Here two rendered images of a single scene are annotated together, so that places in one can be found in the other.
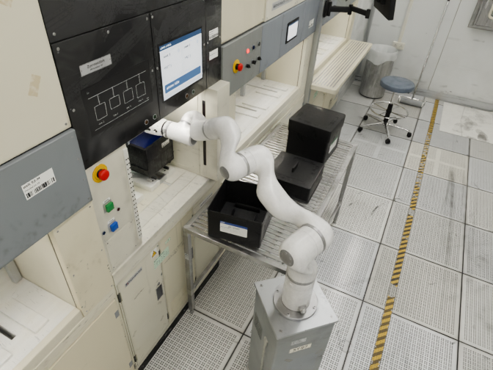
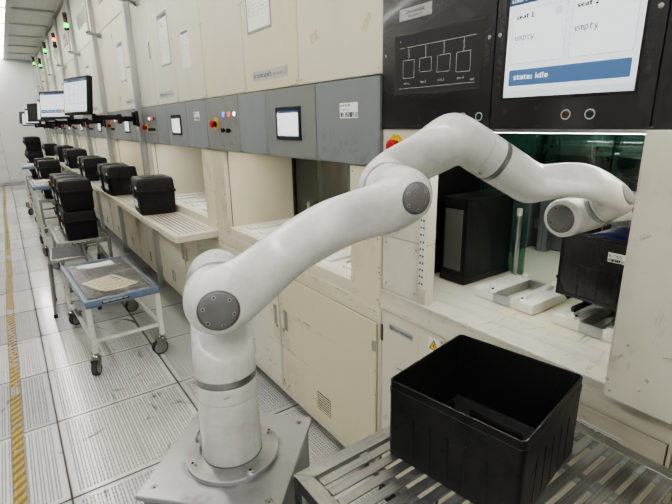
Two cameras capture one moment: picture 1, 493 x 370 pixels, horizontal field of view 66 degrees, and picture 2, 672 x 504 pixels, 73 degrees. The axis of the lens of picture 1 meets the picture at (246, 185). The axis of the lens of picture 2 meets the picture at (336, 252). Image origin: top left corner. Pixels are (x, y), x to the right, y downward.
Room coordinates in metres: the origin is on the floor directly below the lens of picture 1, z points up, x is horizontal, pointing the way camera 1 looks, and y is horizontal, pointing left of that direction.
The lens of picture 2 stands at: (1.58, -0.82, 1.43)
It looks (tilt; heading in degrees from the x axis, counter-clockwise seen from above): 16 degrees down; 120
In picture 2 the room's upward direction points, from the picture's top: 1 degrees counter-clockwise
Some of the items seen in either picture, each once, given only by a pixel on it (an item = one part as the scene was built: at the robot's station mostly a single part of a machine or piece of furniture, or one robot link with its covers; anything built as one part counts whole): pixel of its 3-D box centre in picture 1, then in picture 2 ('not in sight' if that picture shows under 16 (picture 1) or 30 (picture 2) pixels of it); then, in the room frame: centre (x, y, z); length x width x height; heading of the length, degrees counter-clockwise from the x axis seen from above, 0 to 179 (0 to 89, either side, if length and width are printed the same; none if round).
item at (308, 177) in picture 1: (293, 173); not in sight; (1.81, -0.28, 0.83); 0.29 x 0.29 x 0.13; 66
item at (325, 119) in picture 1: (315, 133); not in sight; (2.20, -0.43, 0.89); 0.29 x 0.29 x 0.25; 62
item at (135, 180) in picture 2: not in sight; (152, 193); (-1.29, 1.40, 0.93); 0.30 x 0.28 x 0.26; 153
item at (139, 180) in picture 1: (147, 172); (609, 318); (1.64, 0.54, 0.89); 0.22 x 0.21 x 0.04; 66
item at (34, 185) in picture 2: not in sight; (57, 213); (-4.07, 2.16, 0.41); 0.81 x 0.47 x 0.82; 156
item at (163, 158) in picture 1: (144, 143); (620, 253); (1.64, 0.54, 1.08); 0.24 x 0.20 x 0.32; 155
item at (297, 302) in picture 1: (298, 287); (229, 414); (0.97, -0.24, 0.85); 0.19 x 0.19 x 0.18
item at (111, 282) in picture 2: not in sight; (109, 281); (-1.06, 0.81, 0.47); 0.31 x 0.23 x 0.02; 177
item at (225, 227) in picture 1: (242, 211); (483, 414); (1.43, 0.01, 0.85); 0.28 x 0.28 x 0.17; 75
